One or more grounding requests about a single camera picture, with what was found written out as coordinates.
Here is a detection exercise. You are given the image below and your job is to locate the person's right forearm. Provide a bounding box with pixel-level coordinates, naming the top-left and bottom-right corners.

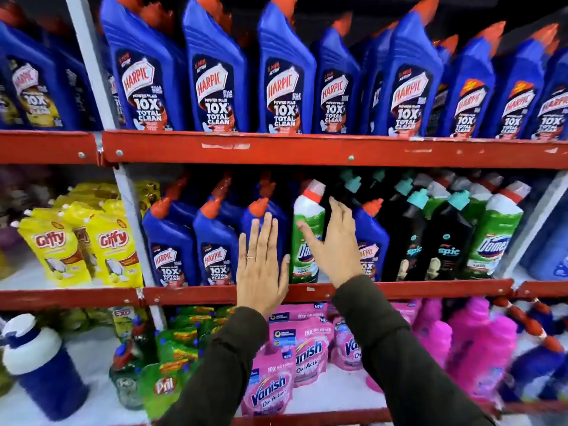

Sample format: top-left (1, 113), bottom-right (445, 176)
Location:
top-left (331, 275), bottom-right (496, 426)

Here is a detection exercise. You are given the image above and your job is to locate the pale blue bottle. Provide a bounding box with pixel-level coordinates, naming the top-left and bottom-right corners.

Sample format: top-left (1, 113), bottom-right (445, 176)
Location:
top-left (518, 204), bottom-right (568, 282)

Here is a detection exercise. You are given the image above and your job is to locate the green bottle with red cap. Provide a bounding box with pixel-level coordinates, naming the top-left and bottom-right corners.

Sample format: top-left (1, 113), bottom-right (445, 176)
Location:
top-left (109, 316), bottom-right (154, 411)

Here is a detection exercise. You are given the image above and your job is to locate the yellow green packet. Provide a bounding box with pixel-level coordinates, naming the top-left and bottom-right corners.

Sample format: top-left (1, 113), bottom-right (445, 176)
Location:
top-left (111, 306), bottom-right (148, 343)

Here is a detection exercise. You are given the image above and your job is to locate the stack of pink pouches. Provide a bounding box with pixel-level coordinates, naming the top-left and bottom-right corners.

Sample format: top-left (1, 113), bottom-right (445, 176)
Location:
top-left (241, 301), bottom-right (423, 417)

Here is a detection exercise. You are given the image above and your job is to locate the long red shelf beam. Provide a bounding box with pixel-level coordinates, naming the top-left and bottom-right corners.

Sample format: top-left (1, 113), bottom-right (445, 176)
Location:
top-left (101, 130), bottom-right (568, 170)
top-left (142, 278), bottom-right (515, 307)

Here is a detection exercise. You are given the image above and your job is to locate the row of large blue cleaner bottles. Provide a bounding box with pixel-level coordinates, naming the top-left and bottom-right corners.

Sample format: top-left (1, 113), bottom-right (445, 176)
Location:
top-left (99, 0), bottom-right (568, 141)

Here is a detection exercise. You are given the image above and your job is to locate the stack of green pouches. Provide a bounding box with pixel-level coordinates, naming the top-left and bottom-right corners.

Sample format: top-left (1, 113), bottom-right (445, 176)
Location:
top-left (138, 305), bottom-right (237, 420)

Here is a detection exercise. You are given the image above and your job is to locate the row of small blue cleaner bottles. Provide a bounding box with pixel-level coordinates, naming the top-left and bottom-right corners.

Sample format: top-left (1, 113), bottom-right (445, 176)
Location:
top-left (142, 173), bottom-right (390, 289)

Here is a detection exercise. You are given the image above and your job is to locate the person's right hand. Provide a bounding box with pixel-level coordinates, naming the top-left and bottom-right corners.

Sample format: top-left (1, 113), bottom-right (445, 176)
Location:
top-left (296, 197), bottom-right (364, 289)

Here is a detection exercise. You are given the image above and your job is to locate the grey shelf upright post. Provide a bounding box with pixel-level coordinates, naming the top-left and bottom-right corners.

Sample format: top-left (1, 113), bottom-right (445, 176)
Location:
top-left (499, 172), bottom-right (568, 280)
top-left (64, 0), bottom-right (168, 331)

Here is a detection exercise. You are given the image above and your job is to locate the row of black teal-capped bottles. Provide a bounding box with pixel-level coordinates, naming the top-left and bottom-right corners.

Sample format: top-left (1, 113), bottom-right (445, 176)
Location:
top-left (330, 169), bottom-right (473, 283)

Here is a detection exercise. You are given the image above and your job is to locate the person's left forearm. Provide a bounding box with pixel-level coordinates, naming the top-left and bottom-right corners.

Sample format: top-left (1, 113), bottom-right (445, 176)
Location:
top-left (157, 306), bottom-right (270, 426)

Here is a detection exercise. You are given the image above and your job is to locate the short red shelf beam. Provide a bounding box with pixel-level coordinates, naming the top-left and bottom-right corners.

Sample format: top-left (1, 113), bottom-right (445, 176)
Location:
top-left (516, 280), bottom-right (568, 300)
top-left (0, 287), bottom-right (142, 312)
top-left (0, 130), bottom-right (99, 166)

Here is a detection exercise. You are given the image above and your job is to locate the white shelf board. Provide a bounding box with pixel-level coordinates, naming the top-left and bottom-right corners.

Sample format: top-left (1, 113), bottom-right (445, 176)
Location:
top-left (284, 363), bottom-right (388, 414)
top-left (0, 326), bottom-right (151, 426)
top-left (0, 250), bottom-right (147, 292)

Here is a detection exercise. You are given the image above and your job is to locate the row of purple-blue cleaner bottles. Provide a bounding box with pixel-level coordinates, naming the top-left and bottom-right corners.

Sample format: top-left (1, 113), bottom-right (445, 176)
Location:
top-left (492, 296), bottom-right (568, 403)

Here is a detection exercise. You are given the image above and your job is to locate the pink bottle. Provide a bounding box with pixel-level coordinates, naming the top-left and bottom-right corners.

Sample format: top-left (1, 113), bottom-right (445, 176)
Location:
top-left (412, 298), bottom-right (454, 369)
top-left (446, 297), bottom-right (492, 377)
top-left (459, 315), bottom-right (519, 402)

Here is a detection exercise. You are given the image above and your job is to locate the blue bottle with white top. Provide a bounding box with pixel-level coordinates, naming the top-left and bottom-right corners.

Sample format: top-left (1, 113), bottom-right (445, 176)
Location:
top-left (2, 313), bottom-right (90, 422)

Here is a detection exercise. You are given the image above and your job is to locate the green white cleaner bottle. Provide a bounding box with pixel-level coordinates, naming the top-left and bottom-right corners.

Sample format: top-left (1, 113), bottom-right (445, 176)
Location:
top-left (291, 179), bottom-right (327, 284)
top-left (422, 170), bottom-right (457, 220)
top-left (461, 181), bottom-right (532, 280)
top-left (464, 173), bottom-right (505, 227)

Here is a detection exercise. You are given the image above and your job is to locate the person's left hand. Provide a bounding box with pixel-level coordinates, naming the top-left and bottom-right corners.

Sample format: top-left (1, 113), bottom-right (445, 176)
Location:
top-left (236, 212), bottom-right (291, 317)

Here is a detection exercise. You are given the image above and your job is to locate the blue bottle with yellow label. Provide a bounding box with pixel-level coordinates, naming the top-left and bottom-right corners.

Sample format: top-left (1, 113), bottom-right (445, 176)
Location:
top-left (40, 17), bottom-right (105, 131)
top-left (0, 13), bottom-right (84, 131)

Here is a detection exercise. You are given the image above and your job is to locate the pile of purple packets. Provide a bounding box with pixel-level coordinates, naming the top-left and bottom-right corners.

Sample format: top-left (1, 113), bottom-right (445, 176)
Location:
top-left (0, 166), bottom-right (60, 262)

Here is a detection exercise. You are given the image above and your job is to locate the row of yellow dish pouches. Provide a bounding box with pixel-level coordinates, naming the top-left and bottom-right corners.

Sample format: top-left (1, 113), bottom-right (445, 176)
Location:
top-left (11, 181), bottom-right (161, 289)

